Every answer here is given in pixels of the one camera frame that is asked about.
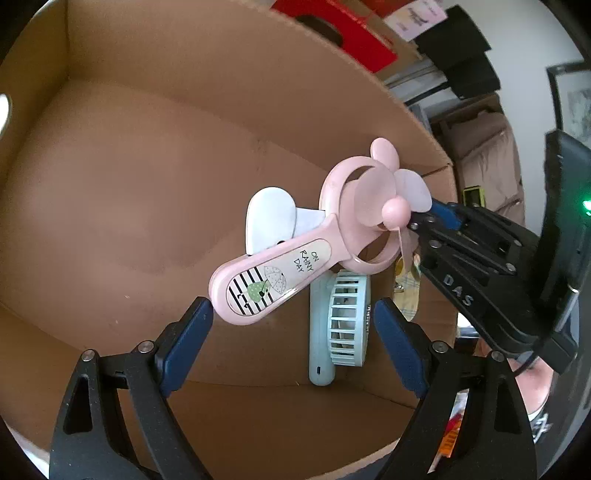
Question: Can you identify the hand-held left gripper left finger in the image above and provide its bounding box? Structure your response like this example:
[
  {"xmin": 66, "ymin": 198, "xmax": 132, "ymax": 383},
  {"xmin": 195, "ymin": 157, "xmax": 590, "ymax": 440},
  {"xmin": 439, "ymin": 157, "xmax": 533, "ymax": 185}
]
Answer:
[{"xmin": 48, "ymin": 296, "xmax": 215, "ymax": 480}]

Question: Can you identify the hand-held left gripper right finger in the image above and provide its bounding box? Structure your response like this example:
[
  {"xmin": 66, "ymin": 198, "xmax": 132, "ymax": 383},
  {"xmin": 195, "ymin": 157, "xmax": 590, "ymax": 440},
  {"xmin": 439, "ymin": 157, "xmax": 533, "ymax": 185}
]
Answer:
[{"xmin": 373, "ymin": 298, "xmax": 539, "ymax": 480}]

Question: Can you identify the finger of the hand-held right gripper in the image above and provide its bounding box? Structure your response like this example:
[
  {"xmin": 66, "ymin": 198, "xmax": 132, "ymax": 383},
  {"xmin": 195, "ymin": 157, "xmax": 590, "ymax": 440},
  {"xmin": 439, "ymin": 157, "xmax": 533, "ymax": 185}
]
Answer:
[
  {"xmin": 405, "ymin": 219, "xmax": 544, "ymax": 359},
  {"xmin": 429, "ymin": 198, "xmax": 541, "ymax": 274}
]

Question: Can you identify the pink handheld fan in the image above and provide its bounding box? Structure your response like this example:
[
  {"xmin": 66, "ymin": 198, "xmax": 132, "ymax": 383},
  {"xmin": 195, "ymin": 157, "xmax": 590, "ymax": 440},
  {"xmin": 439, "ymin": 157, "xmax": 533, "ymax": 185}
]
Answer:
[{"xmin": 208, "ymin": 137, "xmax": 435, "ymax": 328}]

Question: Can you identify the brown cardboard box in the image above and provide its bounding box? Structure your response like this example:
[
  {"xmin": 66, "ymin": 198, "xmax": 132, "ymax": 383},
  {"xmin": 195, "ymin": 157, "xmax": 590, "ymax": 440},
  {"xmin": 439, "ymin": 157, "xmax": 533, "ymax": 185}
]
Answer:
[{"xmin": 0, "ymin": 0, "xmax": 462, "ymax": 476}]

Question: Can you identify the person's right forearm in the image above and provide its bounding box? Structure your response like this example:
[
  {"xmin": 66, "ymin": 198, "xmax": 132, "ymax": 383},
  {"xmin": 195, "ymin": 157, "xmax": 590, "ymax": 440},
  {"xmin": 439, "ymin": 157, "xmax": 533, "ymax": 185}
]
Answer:
[{"xmin": 510, "ymin": 359, "xmax": 552, "ymax": 418}]

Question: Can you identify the yellow checked tablecloth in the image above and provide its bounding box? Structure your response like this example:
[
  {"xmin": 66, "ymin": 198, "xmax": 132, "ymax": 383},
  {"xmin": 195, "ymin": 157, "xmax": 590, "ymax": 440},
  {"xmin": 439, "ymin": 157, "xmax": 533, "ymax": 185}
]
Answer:
[{"xmin": 392, "ymin": 251, "xmax": 423, "ymax": 324}]

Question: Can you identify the beige sofa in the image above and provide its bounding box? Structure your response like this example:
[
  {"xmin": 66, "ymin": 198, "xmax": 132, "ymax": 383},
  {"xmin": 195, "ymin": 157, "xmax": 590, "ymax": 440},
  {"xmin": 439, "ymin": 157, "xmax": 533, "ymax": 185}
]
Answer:
[{"xmin": 436, "ymin": 95, "xmax": 527, "ymax": 227}]

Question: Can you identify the teal handheld fan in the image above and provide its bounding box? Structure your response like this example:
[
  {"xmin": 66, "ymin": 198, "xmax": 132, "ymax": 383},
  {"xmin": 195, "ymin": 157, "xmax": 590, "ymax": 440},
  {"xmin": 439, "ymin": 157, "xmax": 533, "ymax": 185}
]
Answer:
[{"xmin": 308, "ymin": 270, "xmax": 372, "ymax": 386}]

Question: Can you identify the black speaker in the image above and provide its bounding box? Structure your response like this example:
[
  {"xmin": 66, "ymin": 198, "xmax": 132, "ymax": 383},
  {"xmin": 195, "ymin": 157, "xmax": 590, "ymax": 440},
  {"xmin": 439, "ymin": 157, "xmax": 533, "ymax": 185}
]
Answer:
[
  {"xmin": 443, "ymin": 53, "xmax": 502, "ymax": 100},
  {"xmin": 416, "ymin": 4, "xmax": 492, "ymax": 58}
]

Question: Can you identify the framed ink painting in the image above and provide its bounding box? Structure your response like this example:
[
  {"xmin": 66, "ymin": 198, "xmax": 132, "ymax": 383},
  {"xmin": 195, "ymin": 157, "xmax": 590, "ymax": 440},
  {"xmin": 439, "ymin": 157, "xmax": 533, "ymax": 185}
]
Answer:
[{"xmin": 546, "ymin": 60, "xmax": 591, "ymax": 132}]

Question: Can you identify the white handheld fan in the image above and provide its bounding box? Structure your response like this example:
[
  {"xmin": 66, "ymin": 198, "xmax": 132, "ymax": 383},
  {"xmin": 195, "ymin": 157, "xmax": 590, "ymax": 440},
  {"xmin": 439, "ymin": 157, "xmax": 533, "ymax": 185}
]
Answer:
[{"xmin": 245, "ymin": 186, "xmax": 328, "ymax": 257}]

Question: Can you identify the pink and white small box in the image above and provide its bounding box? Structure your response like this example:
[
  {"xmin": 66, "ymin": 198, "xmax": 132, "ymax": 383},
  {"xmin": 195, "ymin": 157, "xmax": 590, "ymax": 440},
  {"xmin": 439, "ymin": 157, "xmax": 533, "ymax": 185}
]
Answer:
[{"xmin": 385, "ymin": 0, "xmax": 448, "ymax": 41}]

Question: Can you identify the red gift box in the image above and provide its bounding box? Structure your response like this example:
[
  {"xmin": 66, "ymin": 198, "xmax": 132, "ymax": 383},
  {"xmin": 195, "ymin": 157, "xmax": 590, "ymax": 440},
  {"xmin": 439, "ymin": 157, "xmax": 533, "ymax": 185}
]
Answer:
[{"xmin": 270, "ymin": 0, "xmax": 399, "ymax": 73}]

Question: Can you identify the black cable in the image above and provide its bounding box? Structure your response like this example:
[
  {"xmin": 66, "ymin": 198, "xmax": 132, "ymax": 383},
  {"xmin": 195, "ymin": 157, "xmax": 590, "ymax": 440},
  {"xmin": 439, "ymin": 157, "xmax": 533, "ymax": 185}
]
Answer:
[{"xmin": 512, "ymin": 350, "xmax": 551, "ymax": 376}]

